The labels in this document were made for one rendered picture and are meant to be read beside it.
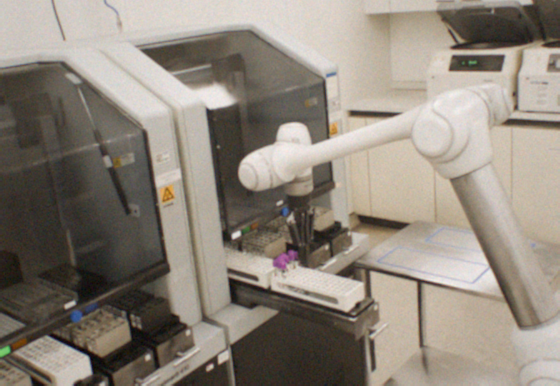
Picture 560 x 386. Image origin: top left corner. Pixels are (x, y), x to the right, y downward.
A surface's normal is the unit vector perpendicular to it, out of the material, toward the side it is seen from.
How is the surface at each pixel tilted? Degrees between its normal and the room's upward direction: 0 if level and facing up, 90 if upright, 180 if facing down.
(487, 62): 59
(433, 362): 0
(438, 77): 90
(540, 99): 90
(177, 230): 90
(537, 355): 79
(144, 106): 29
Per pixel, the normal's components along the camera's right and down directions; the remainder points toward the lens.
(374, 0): -0.63, 0.28
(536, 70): -0.59, -0.26
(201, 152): 0.77, 0.11
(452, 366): -0.10, -0.96
